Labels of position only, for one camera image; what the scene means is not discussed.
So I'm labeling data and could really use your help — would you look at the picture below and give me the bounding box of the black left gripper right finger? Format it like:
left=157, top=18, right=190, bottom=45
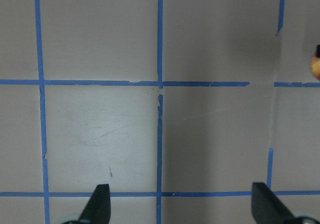
left=251, top=182, right=295, bottom=224

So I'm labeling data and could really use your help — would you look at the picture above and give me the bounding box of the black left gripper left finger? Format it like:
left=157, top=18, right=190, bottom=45
left=77, top=184, right=111, bottom=224

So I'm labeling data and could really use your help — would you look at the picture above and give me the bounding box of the red yellow apple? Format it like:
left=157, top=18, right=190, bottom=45
left=310, top=55, right=320, bottom=80

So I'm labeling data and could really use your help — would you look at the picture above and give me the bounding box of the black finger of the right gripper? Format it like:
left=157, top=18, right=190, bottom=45
left=316, top=45, right=320, bottom=57

